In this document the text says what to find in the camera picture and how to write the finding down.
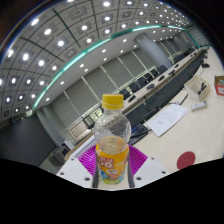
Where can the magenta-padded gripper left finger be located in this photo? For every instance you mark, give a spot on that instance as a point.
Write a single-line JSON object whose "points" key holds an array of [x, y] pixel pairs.
{"points": [[81, 168]]}

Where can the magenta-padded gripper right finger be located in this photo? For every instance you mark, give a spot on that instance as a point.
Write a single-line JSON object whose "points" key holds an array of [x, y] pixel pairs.
{"points": [[143, 168]]}

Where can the yellow-capped clear drink bottle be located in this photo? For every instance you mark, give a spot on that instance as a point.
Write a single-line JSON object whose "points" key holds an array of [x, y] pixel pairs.
{"points": [[112, 140]]}

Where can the grey monitor cabinet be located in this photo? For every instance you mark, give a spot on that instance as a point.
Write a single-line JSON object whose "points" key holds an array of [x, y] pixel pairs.
{"points": [[58, 156]]}

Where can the black desk console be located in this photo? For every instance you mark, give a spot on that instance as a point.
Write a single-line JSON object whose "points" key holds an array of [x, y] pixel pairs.
{"points": [[138, 131]]}

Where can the white paper sheets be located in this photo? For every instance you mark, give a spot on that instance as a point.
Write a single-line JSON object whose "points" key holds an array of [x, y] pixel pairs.
{"points": [[167, 119]]}

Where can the white power strip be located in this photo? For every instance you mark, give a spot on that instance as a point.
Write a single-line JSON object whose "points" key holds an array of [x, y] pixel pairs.
{"points": [[199, 105]]}

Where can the row of black office chairs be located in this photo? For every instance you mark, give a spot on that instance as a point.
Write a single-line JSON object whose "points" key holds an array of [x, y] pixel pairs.
{"points": [[150, 75]]}

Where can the small open white box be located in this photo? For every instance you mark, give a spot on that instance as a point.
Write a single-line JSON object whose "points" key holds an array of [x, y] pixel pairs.
{"points": [[196, 89]]}

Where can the round ceiling lights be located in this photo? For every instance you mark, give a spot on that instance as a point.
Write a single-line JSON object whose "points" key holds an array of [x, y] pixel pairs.
{"points": [[60, 43]]}

